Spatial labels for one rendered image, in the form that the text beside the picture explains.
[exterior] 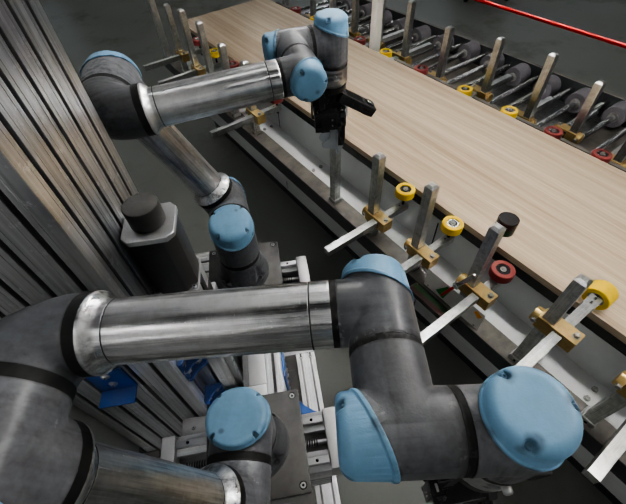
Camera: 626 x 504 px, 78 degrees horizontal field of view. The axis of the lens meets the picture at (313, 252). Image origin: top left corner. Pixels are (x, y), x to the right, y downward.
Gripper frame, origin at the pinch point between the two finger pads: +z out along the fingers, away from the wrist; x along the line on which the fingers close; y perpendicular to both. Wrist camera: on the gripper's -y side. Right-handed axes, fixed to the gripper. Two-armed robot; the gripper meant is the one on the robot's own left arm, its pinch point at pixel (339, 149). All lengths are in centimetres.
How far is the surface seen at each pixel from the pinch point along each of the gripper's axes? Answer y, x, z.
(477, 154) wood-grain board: -72, -40, 41
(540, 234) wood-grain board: -73, 10, 42
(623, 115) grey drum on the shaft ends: -163, -63, 48
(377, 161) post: -18.5, -19.5, 21.7
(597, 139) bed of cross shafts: -154, -61, 60
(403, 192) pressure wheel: -32, -22, 41
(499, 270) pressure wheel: -51, 23, 41
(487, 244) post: -41, 24, 24
